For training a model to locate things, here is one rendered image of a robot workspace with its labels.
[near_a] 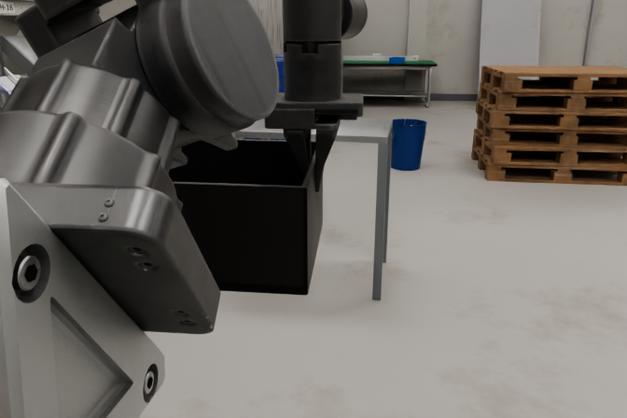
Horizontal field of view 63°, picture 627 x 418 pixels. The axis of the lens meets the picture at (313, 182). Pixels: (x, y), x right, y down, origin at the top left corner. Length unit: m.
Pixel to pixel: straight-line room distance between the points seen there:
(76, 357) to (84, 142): 0.07
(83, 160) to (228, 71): 0.09
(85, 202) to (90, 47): 0.10
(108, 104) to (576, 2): 9.54
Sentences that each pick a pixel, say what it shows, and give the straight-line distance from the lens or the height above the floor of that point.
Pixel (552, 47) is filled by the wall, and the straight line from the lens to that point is 9.59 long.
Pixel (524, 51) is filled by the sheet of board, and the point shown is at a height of 0.85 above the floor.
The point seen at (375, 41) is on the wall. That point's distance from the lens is 9.10.
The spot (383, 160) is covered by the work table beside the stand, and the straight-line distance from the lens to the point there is 2.26.
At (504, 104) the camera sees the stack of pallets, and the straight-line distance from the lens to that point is 4.45.
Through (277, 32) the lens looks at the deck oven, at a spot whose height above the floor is 1.17.
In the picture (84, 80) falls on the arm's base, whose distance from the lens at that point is 0.22.
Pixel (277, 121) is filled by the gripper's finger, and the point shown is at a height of 1.17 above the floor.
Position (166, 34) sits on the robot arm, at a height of 1.26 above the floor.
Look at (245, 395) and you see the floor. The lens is 1.99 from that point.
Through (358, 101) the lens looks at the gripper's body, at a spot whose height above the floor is 1.19.
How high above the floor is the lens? 1.26
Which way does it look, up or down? 17 degrees down
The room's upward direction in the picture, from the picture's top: straight up
